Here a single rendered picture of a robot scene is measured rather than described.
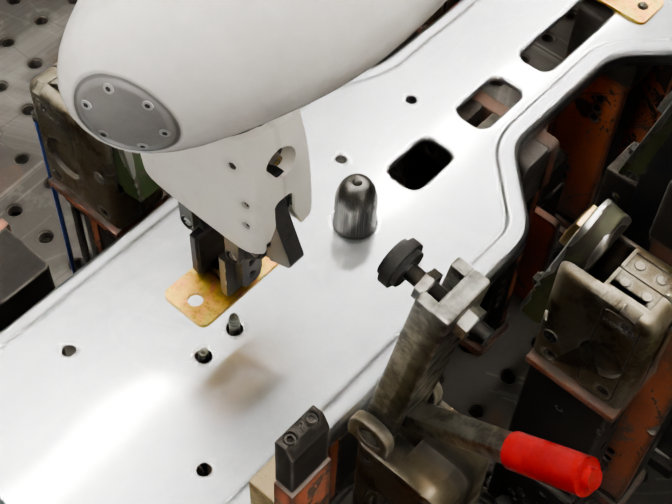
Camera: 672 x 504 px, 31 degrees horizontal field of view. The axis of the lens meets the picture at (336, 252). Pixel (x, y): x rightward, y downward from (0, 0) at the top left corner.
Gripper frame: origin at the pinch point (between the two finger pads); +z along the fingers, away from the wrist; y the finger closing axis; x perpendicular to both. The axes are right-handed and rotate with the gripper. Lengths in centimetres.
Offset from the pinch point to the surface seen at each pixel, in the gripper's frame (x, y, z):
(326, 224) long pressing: -11.2, 1.3, 9.2
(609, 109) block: -45.3, -3.6, 20.1
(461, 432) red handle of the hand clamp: 0.4, -19.0, -0.9
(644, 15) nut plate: -45.9, -3.8, 8.7
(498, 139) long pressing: -26.5, -3.0, 9.1
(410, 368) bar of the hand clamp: 1.7, -15.8, -5.9
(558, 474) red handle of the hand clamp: 0.8, -25.0, -4.8
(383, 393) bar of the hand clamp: 1.7, -14.2, -1.3
